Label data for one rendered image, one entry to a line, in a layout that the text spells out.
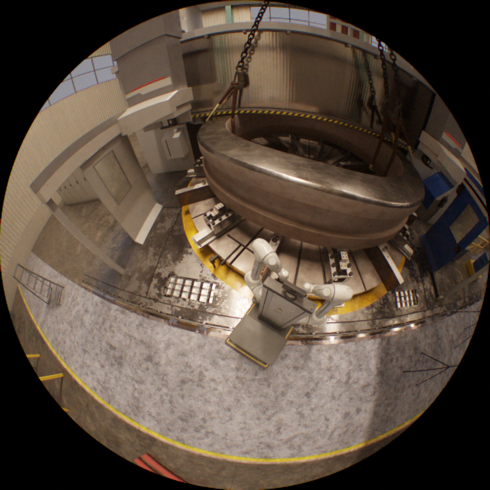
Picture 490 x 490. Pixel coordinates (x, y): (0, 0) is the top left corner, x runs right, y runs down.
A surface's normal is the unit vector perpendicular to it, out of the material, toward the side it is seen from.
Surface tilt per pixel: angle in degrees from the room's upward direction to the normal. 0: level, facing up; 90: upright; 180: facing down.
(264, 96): 90
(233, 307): 0
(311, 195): 90
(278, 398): 0
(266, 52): 90
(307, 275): 0
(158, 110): 90
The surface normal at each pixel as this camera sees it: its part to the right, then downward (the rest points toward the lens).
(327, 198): -0.31, 0.80
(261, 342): -0.05, -0.55
